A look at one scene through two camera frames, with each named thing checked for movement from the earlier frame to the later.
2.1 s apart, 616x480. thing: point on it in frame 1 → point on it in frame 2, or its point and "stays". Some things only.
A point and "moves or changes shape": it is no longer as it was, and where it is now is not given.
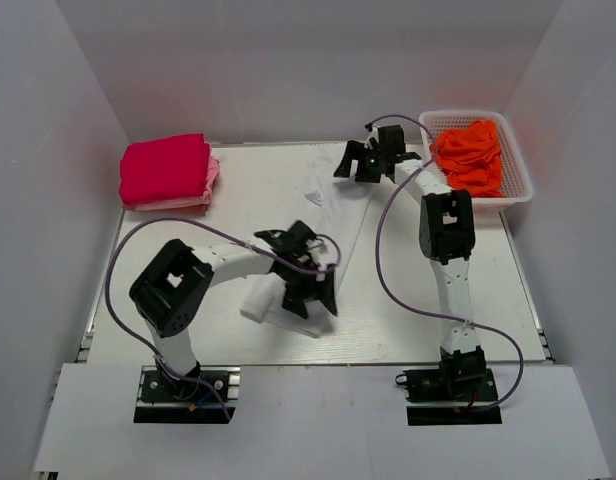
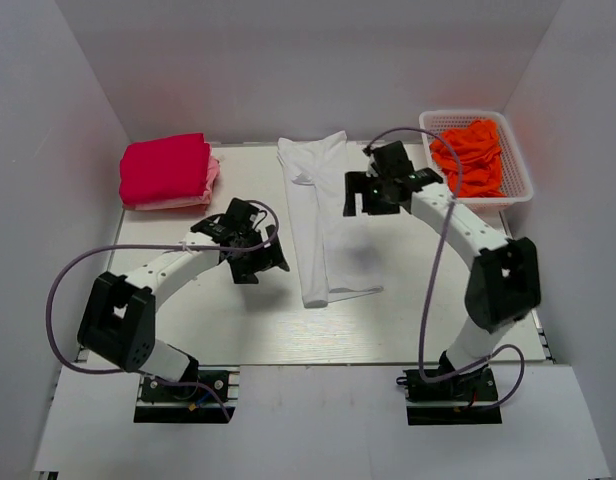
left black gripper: [325, 291] → [269, 258]
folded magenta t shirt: [169, 168] stays
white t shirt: [300, 288] moves or changes shape
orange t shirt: [471, 156] stays
